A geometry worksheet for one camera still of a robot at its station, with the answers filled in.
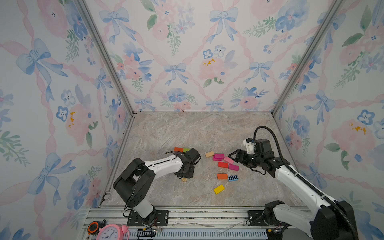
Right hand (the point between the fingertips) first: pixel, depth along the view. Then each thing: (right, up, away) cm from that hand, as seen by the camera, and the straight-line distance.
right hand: (234, 157), depth 82 cm
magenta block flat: (+2, -8, +8) cm, 12 cm away
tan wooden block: (-12, -1, +15) cm, 19 cm away
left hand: (-26, -11, +7) cm, 29 cm away
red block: (-3, -7, +10) cm, 13 cm away
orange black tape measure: (-69, -30, -13) cm, 76 cm away
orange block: (-32, +2, +15) cm, 36 cm away
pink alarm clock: (-60, -32, -14) cm, 69 cm away
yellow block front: (-8, -18, +1) cm, 20 cm away
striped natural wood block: (-28, -14, +3) cm, 31 cm away
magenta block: (-7, -3, +13) cm, 15 cm away
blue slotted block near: (0, -13, +3) cm, 13 cm away
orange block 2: (-5, -13, +7) cm, 16 cm away
